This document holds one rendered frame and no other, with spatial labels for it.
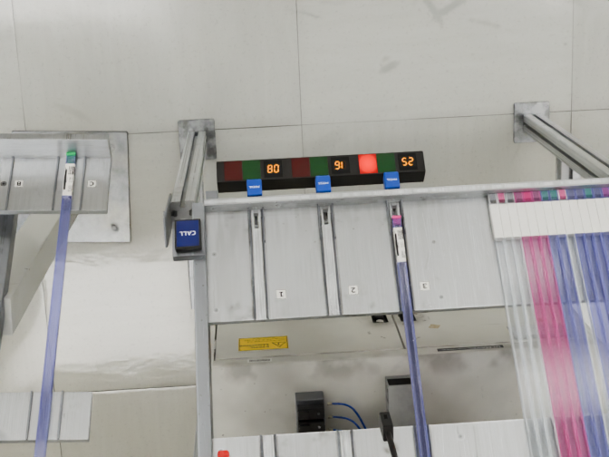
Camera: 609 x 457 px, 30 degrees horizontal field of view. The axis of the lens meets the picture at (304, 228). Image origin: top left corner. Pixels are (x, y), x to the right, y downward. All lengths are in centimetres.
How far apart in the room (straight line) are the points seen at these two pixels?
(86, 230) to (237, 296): 89
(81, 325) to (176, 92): 58
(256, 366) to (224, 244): 30
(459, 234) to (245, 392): 49
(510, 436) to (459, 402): 39
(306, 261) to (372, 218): 13
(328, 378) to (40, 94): 94
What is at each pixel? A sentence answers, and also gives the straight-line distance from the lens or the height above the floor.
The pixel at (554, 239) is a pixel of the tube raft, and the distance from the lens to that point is 181.
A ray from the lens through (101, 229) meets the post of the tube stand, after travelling 257.
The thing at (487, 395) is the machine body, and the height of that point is 62.
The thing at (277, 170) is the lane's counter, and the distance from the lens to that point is 185.
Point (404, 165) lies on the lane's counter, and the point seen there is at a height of 66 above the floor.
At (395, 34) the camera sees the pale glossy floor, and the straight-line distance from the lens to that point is 250.
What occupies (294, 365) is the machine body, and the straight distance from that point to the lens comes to 200.
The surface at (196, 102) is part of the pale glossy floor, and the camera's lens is 250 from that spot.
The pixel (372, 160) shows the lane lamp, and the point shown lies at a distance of 186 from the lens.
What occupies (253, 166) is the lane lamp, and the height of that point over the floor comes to 65.
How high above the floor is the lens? 247
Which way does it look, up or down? 74 degrees down
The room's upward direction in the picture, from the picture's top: 169 degrees clockwise
